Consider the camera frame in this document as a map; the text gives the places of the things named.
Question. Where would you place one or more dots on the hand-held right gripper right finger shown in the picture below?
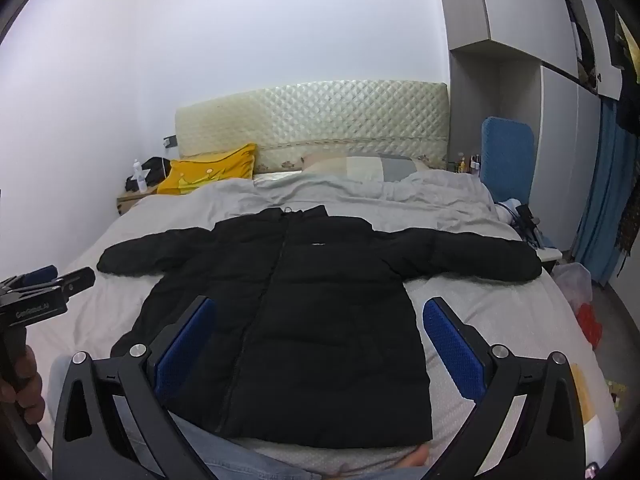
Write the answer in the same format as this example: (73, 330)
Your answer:
(452, 350)

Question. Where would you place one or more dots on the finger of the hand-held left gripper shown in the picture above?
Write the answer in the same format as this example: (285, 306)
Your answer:
(75, 282)
(42, 274)

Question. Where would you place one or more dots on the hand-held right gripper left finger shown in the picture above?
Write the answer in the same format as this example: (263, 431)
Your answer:
(185, 345)

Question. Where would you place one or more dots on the black puffer jacket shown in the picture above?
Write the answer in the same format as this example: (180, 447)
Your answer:
(310, 335)

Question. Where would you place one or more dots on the person's left hand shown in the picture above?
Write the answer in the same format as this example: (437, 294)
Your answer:
(34, 390)

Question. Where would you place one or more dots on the bed with white textured sheet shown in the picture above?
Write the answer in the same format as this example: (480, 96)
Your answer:
(495, 310)

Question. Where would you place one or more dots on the wooden nightstand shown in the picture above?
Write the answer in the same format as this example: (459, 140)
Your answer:
(130, 204)

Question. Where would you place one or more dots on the white bottle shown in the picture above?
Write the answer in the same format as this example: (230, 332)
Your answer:
(139, 177)

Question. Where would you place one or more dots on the person's jeans leg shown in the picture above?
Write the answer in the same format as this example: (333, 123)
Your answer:
(240, 455)

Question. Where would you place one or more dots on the white plastic bag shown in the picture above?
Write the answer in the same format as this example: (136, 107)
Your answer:
(572, 282)

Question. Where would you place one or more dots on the black bag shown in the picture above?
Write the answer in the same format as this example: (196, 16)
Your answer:
(156, 170)

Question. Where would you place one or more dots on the red bag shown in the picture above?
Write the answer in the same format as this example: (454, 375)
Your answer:
(590, 325)

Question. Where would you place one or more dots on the black tangled device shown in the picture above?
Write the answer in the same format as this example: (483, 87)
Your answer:
(527, 227)

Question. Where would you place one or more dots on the white and blue cloth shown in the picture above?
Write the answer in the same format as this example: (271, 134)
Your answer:
(509, 209)

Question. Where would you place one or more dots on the yellow pillow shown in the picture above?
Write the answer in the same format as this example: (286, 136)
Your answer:
(210, 170)

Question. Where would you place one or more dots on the grey duvet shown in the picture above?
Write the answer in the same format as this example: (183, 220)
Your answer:
(350, 200)

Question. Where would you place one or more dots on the yellow small bottle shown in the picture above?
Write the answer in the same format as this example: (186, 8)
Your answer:
(463, 165)

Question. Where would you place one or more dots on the beige and grey pillow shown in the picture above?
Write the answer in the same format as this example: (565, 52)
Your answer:
(360, 166)

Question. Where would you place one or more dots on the brown patterned garment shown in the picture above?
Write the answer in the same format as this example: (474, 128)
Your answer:
(629, 225)

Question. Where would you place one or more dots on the blue curtain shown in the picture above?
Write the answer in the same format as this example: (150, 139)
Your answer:
(602, 185)

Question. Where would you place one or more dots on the cream quilted headboard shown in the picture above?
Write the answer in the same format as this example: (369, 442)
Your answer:
(320, 120)

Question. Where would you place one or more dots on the grey wardrobe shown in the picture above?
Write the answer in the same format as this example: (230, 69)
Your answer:
(530, 35)

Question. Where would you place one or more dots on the wall socket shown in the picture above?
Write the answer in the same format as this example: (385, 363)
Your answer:
(171, 141)

